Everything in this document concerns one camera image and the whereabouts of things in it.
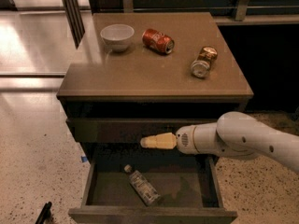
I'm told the closed top drawer front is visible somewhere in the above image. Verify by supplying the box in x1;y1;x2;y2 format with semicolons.
66;118;216;144

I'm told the black object on floor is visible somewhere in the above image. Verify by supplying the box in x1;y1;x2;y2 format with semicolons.
35;202;52;224

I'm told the metal door frame post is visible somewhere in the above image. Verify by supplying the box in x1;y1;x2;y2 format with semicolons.
62;0;85;48

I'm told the red soda can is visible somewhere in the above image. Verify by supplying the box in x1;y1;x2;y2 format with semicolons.
142;29;175;54

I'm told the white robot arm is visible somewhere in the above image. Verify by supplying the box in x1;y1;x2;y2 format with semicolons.
140;112;299;174

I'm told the brown drawer cabinet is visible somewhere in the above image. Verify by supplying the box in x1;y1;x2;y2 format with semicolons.
57;13;253;157

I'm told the white bowl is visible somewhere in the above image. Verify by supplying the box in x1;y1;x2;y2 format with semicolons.
100;24;135;52

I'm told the clear plastic water bottle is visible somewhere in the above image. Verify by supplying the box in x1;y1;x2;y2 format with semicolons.
124;164;161;206

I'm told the open middle drawer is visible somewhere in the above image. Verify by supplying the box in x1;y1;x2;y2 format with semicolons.
69;150;237;224

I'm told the blue tape on floor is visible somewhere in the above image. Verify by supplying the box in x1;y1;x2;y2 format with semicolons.
81;156;88;162

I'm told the gold and silver can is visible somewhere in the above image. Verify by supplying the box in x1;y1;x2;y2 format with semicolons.
191;46;218;78

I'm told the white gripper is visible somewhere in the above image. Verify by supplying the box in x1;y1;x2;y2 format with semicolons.
140;126;196;154

